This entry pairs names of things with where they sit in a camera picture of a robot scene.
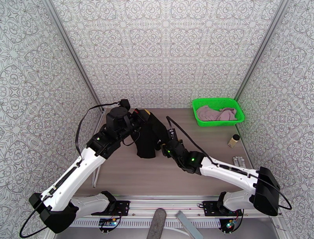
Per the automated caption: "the black garment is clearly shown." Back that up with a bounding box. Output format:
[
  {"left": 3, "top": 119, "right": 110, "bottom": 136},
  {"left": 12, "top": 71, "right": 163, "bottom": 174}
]
[{"left": 131, "top": 112, "right": 172, "bottom": 159}]

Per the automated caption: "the pink garment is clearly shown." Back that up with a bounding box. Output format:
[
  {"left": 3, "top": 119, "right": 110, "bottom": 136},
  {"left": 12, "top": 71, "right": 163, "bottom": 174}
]
[{"left": 196, "top": 105, "right": 238, "bottom": 121}]

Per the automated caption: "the green plastic basket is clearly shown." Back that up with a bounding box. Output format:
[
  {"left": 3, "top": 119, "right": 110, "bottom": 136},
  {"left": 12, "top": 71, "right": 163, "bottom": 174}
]
[{"left": 192, "top": 97, "right": 246, "bottom": 127}]

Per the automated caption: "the beige bottle black cap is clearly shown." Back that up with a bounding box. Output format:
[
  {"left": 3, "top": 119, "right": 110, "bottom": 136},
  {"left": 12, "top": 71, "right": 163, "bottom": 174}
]
[{"left": 227, "top": 134, "right": 240, "bottom": 149}]

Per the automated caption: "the white grey plastic tool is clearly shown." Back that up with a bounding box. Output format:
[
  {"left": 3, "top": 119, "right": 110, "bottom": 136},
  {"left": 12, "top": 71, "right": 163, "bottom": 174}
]
[{"left": 232, "top": 156, "right": 248, "bottom": 169}]

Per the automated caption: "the grey metal bar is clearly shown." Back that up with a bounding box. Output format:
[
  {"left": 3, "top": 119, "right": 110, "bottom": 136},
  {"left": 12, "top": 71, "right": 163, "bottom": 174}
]
[{"left": 175, "top": 210, "right": 204, "bottom": 239}]

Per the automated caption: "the grey felt cylinder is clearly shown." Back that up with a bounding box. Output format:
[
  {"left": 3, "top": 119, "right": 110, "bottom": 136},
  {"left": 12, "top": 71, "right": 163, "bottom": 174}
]
[{"left": 146, "top": 208, "right": 167, "bottom": 239}]

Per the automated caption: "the slotted metal panel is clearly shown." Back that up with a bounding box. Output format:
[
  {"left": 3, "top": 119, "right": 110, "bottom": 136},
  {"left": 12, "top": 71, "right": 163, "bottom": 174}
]
[{"left": 58, "top": 219, "right": 223, "bottom": 228}]

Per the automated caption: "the right circuit board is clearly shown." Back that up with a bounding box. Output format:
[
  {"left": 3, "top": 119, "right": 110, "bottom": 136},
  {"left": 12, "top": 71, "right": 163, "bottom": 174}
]
[{"left": 219, "top": 216, "right": 243, "bottom": 233}]

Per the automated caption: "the circuit board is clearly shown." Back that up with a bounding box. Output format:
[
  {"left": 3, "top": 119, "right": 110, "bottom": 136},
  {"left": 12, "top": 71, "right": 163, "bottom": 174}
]
[
  {"left": 98, "top": 217, "right": 117, "bottom": 233},
  {"left": 219, "top": 216, "right": 243, "bottom": 233}
]

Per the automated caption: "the left circuit board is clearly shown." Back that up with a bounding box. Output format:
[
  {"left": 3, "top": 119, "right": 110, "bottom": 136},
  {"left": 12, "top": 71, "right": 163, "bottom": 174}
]
[{"left": 98, "top": 217, "right": 117, "bottom": 233}]

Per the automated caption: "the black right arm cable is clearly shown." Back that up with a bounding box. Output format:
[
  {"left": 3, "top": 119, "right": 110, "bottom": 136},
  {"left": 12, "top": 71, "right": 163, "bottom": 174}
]
[{"left": 166, "top": 116, "right": 292, "bottom": 211}]

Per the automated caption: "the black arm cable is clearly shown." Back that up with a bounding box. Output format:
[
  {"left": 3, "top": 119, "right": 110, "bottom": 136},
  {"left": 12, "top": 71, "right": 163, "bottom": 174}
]
[
  {"left": 19, "top": 102, "right": 123, "bottom": 238},
  {"left": 166, "top": 116, "right": 292, "bottom": 211}
]

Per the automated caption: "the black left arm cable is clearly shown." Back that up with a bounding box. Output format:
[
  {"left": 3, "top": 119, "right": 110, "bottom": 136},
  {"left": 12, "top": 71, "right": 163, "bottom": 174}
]
[{"left": 19, "top": 102, "right": 123, "bottom": 238}]

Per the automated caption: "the aluminium mounting rail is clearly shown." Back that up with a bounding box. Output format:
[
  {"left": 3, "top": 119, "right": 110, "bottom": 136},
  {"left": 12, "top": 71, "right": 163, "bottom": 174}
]
[{"left": 51, "top": 195, "right": 283, "bottom": 218}]

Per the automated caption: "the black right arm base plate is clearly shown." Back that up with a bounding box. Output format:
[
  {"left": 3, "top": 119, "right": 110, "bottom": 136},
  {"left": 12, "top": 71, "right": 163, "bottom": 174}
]
[{"left": 202, "top": 200, "right": 243, "bottom": 217}]

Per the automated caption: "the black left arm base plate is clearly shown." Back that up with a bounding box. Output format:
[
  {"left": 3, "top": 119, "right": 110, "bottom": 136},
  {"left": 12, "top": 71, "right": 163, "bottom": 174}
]
[{"left": 92, "top": 200, "right": 131, "bottom": 217}]

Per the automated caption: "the aluminium corner post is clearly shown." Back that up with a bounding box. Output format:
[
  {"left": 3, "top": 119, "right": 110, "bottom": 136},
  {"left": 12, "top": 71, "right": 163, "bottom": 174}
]
[
  {"left": 42, "top": 0, "right": 106, "bottom": 114},
  {"left": 234, "top": 0, "right": 290, "bottom": 101}
]

